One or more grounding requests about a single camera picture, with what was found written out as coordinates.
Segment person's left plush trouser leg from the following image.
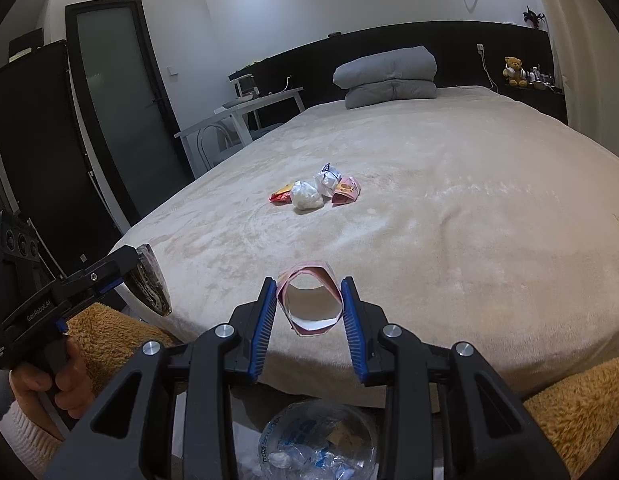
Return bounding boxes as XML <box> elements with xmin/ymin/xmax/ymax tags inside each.
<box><xmin>64</xmin><ymin>304</ymin><xmax>183</xmax><ymax>396</ymax></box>

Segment black headboard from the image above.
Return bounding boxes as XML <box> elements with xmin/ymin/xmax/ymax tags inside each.
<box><xmin>228</xmin><ymin>20</ymin><xmax>570</xmax><ymax>126</ymax></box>

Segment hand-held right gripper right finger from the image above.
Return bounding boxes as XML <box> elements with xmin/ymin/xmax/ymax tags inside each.
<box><xmin>339</xmin><ymin>275</ymin><xmax>570</xmax><ymax>480</ymax></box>

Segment bed with beige blanket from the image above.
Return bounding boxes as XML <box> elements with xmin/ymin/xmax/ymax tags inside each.
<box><xmin>112</xmin><ymin>85</ymin><xmax>619</xmax><ymax>408</ymax></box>

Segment black cabinet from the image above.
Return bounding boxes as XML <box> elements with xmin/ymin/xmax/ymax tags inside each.
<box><xmin>0</xmin><ymin>40</ymin><xmax>125</xmax><ymax>281</ymax></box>

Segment white paper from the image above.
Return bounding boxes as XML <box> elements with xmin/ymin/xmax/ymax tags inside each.
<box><xmin>313</xmin><ymin>162</ymin><xmax>343</xmax><ymax>198</ymax></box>

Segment white desk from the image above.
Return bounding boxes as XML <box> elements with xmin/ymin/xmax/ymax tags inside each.
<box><xmin>174</xmin><ymin>86</ymin><xmax>305</xmax><ymax>181</ymax></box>

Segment folded grey duvet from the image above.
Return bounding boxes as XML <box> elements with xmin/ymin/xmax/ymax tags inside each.
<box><xmin>332</xmin><ymin>46</ymin><xmax>438</xmax><ymax>109</ymax></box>

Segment brown teddy bear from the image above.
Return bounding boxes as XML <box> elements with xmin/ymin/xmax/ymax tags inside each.
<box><xmin>503</xmin><ymin>56</ymin><xmax>529</xmax><ymax>87</ymax></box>

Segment cluster of small bottles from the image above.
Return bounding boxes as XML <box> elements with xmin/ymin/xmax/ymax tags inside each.
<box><xmin>528</xmin><ymin>65</ymin><xmax>555</xmax><ymax>91</ymax></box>

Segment pink white wrappers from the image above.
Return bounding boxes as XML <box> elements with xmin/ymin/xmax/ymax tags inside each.
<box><xmin>331</xmin><ymin>176</ymin><xmax>361</xmax><ymax>208</ymax></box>

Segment dark printed wrapper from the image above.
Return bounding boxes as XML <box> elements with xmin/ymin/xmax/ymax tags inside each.
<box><xmin>126</xmin><ymin>243</ymin><xmax>171</xmax><ymax>317</ymax></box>

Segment cream curtain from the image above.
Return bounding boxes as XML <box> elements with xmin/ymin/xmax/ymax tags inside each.
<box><xmin>534</xmin><ymin>0</ymin><xmax>619</xmax><ymax>161</ymax></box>

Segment white chair with grey seat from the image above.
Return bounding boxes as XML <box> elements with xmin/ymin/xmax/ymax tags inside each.
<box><xmin>198</xmin><ymin>105</ymin><xmax>285</xmax><ymax>168</ymax></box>

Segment black frosted glass door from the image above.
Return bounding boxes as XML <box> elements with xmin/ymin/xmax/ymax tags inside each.
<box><xmin>66</xmin><ymin>0</ymin><xmax>195</xmax><ymax>226</ymax></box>

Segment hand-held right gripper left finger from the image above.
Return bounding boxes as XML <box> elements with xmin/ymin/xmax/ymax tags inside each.
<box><xmin>42</xmin><ymin>276</ymin><xmax>279</xmax><ymax>480</ymax></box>

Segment white charging cable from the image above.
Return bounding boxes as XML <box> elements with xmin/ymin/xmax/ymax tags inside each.
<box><xmin>482</xmin><ymin>50</ymin><xmax>500</xmax><ymax>93</ymax></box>

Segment clear lined waste bin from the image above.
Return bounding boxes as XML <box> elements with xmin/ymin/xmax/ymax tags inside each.
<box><xmin>258</xmin><ymin>399</ymin><xmax>379</xmax><ymax>480</ymax></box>

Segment person's left forearm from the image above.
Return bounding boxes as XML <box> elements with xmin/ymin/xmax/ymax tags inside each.
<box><xmin>0</xmin><ymin>400</ymin><xmax>65</xmax><ymax>478</ymax></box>

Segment person's right plush trouser leg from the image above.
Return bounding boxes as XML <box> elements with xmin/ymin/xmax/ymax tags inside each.
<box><xmin>522</xmin><ymin>355</ymin><xmax>619</xmax><ymax>480</ymax></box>

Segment person's plush trouser leg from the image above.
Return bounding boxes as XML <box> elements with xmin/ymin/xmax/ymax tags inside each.
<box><xmin>64</xmin><ymin>304</ymin><xmax>183</xmax><ymax>396</ymax></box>
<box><xmin>522</xmin><ymin>355</ymin><xmax>619</xmax><ymax>480</ymax></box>

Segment small white plastic bag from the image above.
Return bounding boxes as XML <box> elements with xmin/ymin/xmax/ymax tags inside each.
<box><xmin>290</xmin><ymin>180</ymin><xmax>324</xmax><ymax>211</ymax></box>

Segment pink paper carton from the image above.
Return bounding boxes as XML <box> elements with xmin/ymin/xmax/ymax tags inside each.
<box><xmin>277</xmin><ymin>260</ymin><xmax>346</xmax><ymax>337</ymax></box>

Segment red snack wrapper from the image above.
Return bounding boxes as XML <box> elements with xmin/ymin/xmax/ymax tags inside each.
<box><xmin>270</xmin><ymin>182</ymin><xmax>296</xmax><ymax>206</ymax></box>

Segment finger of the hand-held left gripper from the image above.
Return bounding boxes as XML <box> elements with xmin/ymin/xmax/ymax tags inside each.
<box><xmin>60</xmin><ymin>272</ymin><xmax>134</xmax><ymax>320</ymax></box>
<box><xmin>52</xmin><ymin>246</ymin><xmax>141</xmax><ymax>296</ymax></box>

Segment person's left hand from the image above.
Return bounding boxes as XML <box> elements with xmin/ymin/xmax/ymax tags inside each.
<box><xmin>10</xmin><ymin>335</ymin><xmax>96</xmax><ymax>421</ymax></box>

